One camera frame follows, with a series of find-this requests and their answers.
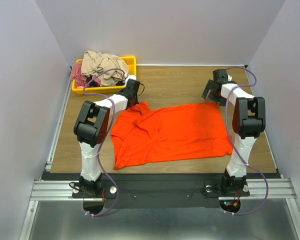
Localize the orange t shirt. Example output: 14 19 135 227
110 101 233 170

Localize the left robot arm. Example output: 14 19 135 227
73 75 140 196

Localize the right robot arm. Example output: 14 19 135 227
201 69 266 194

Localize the yellow plastic bin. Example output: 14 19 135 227
70 56 137 96

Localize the black garment in bin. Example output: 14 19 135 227
86 75 101 88

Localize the beige t shirt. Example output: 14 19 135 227
81 50 129 87

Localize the pink t shirt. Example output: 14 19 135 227
70 61 87 89

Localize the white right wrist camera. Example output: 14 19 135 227
227 74 233 82

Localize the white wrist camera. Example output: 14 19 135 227
227 74 233 82
124 74 137 83

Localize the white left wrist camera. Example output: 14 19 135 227
124 74 137 83

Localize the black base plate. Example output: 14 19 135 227
31 173 268 216

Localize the aluminium frame rail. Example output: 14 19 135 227
17 65 75 240

